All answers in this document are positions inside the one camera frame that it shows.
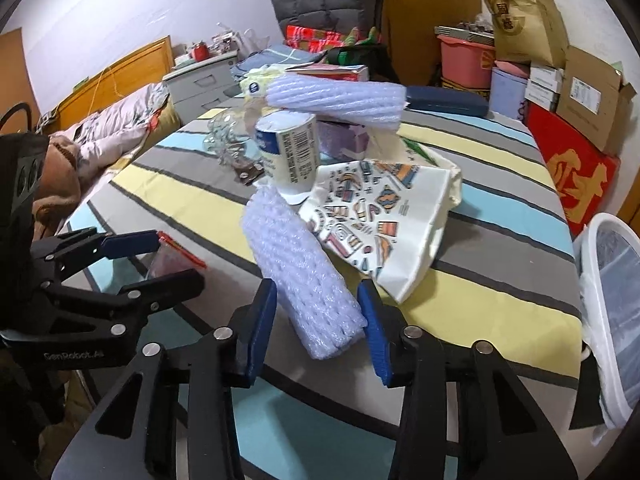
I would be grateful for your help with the person's left forearm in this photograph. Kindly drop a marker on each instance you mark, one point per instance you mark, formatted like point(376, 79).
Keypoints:
point(60, 180)

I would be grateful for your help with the brown coffee sachet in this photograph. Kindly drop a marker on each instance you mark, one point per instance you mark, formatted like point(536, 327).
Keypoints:
point(248, 174)

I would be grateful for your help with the brown paper bag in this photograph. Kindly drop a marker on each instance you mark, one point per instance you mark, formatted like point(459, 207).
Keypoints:
point(530, 25)

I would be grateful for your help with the yellow patterned box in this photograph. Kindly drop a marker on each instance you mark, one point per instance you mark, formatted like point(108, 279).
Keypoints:
point(465, 92)

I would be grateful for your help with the wooden wardrobe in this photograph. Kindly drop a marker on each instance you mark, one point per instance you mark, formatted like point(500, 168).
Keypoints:
point(425, 5)

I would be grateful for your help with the red plaid blanket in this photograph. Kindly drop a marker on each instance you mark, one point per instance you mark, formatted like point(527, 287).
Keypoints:
point(310, 37)

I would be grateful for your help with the grey drawer cabinet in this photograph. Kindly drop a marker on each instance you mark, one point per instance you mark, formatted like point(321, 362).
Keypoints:
point(200, 85)

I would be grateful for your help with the dark blue case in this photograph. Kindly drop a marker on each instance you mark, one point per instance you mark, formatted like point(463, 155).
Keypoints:
point(450, 101)

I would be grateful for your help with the yellow tissue pack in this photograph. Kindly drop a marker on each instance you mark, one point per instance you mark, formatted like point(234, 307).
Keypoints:
point(255, 87)

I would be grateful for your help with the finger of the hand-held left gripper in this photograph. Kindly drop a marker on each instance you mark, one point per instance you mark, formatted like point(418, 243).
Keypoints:
point(150, 292)
point(130, 244)

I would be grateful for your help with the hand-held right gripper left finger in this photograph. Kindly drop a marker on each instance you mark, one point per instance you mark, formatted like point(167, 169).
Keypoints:
point(260, 330)

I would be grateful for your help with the cardboard box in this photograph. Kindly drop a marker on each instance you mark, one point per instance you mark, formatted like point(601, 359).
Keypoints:
point(585, 90)

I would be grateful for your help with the dark grey cushion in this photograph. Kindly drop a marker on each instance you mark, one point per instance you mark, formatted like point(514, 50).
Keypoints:
point(320, 5)

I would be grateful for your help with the blue plaid cloth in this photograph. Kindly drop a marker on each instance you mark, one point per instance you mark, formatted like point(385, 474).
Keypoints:
point(270, 57)

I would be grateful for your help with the white trash bin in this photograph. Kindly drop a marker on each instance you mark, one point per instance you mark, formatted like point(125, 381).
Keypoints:
point(615, 280)

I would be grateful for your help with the red-edged clear packet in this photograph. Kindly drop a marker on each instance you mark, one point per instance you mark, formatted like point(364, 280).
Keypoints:
point(170, 260)

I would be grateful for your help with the short white foam net sleeve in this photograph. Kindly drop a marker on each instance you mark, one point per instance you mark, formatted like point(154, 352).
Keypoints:
point(295, 270)

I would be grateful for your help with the purple box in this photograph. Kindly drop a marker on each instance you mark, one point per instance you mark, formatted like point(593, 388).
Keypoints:
point(345, 142)

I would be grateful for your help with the red jar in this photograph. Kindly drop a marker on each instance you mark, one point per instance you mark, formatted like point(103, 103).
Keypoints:
point(200, 51)

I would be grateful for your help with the wooden headboard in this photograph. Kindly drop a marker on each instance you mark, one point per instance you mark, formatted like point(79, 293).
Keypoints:
point(125, 70)

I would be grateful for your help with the white carton box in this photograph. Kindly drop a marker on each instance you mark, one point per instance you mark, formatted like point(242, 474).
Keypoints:
point(547, 74)
point(542, 97)

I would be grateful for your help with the long white foam net sleeve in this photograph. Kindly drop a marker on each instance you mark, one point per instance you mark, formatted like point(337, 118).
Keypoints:
point(340, 100)

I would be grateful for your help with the light blue bin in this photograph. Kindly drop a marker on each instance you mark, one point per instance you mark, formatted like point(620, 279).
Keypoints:
point(505, 92)

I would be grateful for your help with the floral quilt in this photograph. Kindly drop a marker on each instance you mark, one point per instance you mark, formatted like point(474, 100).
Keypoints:
point(115, 130)

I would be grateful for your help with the black bag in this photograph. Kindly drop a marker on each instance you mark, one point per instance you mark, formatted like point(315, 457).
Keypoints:
point(370, 60)

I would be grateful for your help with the yellow bed sheet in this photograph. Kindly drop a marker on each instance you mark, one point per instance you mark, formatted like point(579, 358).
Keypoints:
point(167, 117)

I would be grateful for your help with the printed white paper bag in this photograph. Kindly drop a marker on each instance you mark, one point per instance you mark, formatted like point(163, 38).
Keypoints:
point(390, 220)

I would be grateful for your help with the red and white carton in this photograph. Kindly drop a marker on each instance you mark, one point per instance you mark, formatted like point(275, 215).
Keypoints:
point(340, 72)

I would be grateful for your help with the pink plastic bucket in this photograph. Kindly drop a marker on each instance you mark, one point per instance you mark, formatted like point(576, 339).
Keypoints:
point(465, 62)

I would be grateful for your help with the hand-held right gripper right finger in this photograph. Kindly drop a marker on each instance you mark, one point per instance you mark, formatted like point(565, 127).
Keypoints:
point(375, 330)

